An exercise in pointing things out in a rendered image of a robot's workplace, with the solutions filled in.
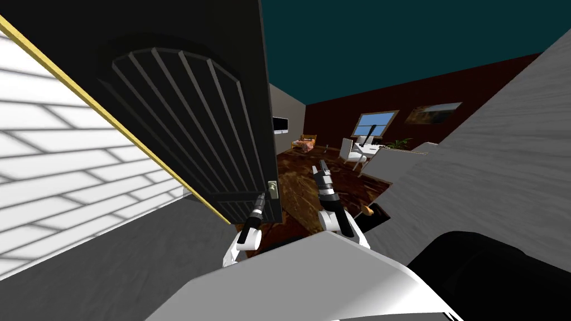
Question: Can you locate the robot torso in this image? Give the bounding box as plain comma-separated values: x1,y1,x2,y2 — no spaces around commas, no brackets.
144,231,464,321

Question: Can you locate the black ribbed door leaf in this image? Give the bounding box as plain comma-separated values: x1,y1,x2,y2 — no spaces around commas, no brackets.
0,0,284,225

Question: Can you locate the blue window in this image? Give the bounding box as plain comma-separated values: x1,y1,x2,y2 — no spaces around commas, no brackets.
351,110,400,139

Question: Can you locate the orange bed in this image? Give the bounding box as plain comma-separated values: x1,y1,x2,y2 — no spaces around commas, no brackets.
291,133,318,154

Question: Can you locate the green potted plant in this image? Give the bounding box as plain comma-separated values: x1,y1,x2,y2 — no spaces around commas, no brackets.
385,137,414,150

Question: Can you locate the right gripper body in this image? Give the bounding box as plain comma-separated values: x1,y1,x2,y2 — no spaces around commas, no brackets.
313,171,335,194

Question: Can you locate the white armchair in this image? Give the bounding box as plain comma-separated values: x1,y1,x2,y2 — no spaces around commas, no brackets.
338,138,368,172

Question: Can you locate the white table with black lamp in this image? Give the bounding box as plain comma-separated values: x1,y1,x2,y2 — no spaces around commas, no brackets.
354,125,387,158

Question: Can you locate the dark landscape wall picture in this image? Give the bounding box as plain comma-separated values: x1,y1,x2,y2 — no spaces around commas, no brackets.
404,102,463,126

